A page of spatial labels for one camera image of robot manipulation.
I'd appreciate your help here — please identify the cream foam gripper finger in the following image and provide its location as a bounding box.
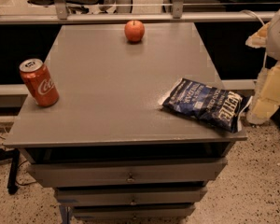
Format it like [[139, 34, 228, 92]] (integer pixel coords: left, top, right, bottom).
[[245, 22, 271, 49], [246, 62, 280, 125]]

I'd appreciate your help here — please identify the red apple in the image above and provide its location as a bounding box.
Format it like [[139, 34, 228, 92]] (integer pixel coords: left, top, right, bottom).
[[124, 20, 145, 42]]

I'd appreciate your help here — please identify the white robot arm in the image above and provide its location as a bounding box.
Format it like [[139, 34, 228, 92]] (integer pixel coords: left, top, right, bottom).
[[245, 9, 280, 125]]

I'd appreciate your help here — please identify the blue Kettle chips bag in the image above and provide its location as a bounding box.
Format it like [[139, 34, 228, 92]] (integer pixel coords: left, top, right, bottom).
[[159, 78, 252, 133]]

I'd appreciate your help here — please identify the grey drawer cabinet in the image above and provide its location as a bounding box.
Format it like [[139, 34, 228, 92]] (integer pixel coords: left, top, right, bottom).
[[7, 22, 245, 220]]

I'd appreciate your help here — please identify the red Coca-Cola can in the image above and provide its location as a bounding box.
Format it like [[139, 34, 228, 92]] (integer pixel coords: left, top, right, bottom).
[[19, 59, 59, 107]]

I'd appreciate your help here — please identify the black floor stand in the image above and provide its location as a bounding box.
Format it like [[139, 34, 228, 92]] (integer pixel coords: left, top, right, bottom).
[[7, 149, 20, 195]]

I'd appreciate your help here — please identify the white cable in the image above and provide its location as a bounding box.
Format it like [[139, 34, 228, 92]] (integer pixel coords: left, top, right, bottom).
[[241, 8, 267, 26]]

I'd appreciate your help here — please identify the grey metal railing frame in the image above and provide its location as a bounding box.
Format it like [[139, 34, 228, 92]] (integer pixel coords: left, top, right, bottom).
[[0, 0, 275, 24]]

